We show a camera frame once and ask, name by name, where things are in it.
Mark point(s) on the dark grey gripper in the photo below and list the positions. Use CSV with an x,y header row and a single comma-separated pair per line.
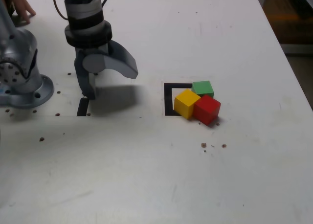
x,y
91,50

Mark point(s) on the red cube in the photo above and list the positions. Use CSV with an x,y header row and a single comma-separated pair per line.
x,y
206,110

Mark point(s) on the black tape square outline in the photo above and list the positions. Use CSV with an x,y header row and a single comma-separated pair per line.
x,y
168,99

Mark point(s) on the green cube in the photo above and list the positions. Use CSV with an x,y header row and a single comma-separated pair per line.
x,y
203,87

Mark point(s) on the person's hand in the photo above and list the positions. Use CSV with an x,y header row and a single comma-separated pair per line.
x,y
23,4

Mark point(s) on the yellow cube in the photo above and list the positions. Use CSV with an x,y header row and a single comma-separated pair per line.
x,y
185,103

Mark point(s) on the grey metal bar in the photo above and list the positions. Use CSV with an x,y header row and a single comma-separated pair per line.
x,y
298,49

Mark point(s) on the black tape strip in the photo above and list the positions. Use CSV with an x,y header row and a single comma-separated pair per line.
x,y
82,107

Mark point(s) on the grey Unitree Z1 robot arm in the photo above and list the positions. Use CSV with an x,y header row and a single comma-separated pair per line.
x,y
46,89

